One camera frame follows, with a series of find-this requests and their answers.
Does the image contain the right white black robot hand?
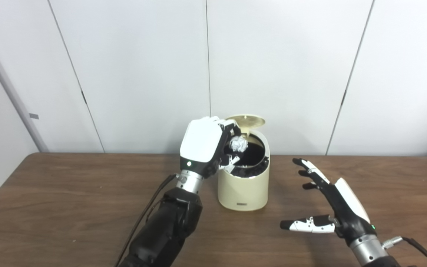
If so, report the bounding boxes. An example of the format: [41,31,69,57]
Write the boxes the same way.
[280,158,377,245]

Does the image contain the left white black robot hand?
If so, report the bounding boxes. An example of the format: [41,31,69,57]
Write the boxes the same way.
[179,116,243,178]

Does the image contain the white paper ball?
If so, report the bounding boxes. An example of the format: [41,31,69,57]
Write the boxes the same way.
[229,136,248,153]

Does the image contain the cream-colored round bin lid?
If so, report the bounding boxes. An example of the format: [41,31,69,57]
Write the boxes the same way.
[225,114,266,138]

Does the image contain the black bin liner bag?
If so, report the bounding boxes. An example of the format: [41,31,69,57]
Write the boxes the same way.
[232,134,269,178]

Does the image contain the cream-colored round bin body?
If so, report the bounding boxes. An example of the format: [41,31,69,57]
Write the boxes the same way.
[217,128,271,212]

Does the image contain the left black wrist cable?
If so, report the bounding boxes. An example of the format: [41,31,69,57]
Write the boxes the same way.
[115,174,186,267]

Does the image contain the grey wall corner post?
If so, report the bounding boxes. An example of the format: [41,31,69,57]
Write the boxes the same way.
[0,19,49,152]

